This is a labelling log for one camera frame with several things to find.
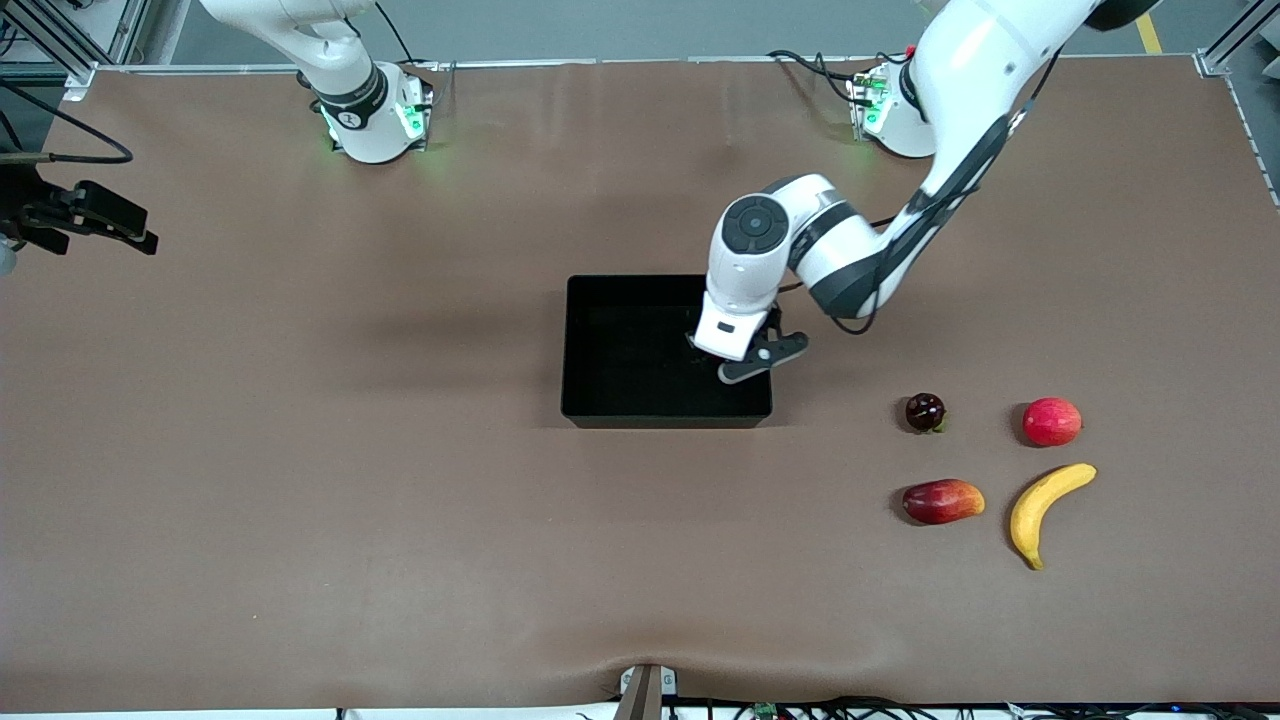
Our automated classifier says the black rectangular box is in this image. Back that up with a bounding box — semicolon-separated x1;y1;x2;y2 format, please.
560;275;774;430

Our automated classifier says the yellow banana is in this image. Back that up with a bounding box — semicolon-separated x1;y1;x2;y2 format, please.
1009;462;1098;572

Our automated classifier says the dark purple mangosteen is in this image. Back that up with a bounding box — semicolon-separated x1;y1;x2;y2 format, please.
905;392;948;435

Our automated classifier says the red yellow mango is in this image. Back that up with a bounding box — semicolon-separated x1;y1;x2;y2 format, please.
902;478;986;526

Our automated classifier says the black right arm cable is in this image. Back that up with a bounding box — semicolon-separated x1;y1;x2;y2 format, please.
0;78;134;166

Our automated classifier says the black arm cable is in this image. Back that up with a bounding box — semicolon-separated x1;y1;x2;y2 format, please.
780;50;1063;336
0;78;134;166

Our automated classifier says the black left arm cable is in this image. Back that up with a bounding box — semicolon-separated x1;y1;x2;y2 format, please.
780;50;1063;336

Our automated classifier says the black left base cable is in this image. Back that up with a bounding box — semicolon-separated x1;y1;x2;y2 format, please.
768;48;863;106

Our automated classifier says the black base cable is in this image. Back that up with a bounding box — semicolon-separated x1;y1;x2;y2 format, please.
768;48;863;106
372;0;443;71

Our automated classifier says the aluminium table rail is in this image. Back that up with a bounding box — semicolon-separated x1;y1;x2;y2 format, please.
90;55;1201;76

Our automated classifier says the black right base cable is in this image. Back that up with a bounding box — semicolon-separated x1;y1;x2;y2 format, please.
372;0;443;71

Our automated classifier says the metal table edge bracket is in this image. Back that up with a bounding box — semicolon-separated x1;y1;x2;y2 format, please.
618;663;679;720

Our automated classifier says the black cable bundle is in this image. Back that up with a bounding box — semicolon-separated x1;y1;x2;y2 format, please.
575;695;1280;720

